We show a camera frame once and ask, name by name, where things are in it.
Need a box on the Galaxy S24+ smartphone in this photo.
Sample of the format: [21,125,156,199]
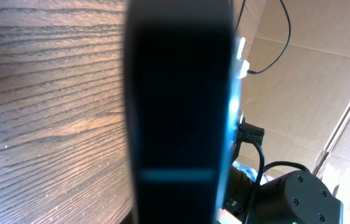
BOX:
[124,0,241,223]

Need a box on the black USB charging cable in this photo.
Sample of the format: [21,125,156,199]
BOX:
[233,0,292,75]

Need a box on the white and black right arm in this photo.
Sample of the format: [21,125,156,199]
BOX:
[223,167,343,224]

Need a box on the white charger plug adapter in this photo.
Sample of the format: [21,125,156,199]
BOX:
[236,60,250,80]

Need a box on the white power strip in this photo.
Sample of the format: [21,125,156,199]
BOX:
[236,37,246,60]

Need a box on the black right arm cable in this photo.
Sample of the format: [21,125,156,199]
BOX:
[236,121,311,224]

